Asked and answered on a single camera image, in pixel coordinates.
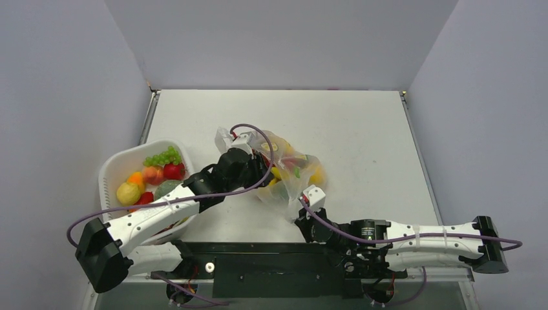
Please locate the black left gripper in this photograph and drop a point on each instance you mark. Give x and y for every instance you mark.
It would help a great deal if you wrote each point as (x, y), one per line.
(258, 166)

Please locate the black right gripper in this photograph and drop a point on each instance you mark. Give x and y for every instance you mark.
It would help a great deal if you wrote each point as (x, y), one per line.
(302, 220)

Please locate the white plastic basket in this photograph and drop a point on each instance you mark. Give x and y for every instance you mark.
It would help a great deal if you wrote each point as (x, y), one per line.
(120, 166)

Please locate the red fake pepper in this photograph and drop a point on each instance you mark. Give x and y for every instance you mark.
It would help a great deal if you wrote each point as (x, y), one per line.
(145, 198)

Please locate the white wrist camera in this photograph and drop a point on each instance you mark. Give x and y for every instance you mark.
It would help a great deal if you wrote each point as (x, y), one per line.
(314, 197)
(243, 142)

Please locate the green fake grapes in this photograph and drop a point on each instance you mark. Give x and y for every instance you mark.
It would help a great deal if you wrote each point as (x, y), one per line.
(168, 156)

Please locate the clear printed plastic bag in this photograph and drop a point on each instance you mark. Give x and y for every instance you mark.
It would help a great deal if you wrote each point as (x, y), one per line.
(292, 170)

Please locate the orange fake fruit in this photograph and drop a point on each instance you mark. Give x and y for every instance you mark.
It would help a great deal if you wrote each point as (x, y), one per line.
(137, 179)

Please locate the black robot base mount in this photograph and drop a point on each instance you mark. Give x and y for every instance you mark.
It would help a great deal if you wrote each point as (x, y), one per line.
(279, 270)

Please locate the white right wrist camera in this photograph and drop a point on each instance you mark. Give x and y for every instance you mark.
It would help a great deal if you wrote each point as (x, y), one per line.
(314, 197)

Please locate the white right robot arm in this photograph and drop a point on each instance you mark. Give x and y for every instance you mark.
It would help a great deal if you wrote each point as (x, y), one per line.
(382, 246)

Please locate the fake peach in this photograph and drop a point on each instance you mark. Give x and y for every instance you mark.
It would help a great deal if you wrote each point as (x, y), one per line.
(153, 175)

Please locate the yellow fake lemon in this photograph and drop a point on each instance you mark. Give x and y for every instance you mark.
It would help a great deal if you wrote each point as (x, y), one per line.
(128, 193)

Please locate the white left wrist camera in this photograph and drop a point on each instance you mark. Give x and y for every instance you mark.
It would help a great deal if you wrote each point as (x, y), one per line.
(243, 142)

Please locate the green fake melon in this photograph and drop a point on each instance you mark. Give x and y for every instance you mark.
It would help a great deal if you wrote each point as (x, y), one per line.
(165, 188)

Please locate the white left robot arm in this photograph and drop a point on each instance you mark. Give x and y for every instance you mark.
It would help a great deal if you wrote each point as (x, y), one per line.
(108, 252)

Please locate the red fake apple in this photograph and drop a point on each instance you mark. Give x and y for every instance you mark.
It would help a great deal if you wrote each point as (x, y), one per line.
(174, 172)

